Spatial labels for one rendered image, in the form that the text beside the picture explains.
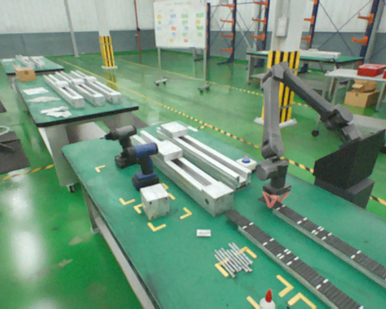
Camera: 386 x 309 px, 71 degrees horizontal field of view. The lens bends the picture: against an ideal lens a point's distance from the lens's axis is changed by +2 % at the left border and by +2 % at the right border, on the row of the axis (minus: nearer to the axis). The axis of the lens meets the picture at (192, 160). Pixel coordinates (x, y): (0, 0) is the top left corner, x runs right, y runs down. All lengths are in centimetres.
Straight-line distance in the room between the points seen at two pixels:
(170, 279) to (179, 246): 14
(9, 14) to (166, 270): 1523
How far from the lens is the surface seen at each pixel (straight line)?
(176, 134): 166
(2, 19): 1577
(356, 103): 612
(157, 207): 111
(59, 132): 269
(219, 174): 134
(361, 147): 140
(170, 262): 96
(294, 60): 443
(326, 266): 104
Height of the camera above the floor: 149
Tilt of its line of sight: 27 degrees down
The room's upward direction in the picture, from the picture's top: 1 degrees counter-clockwise
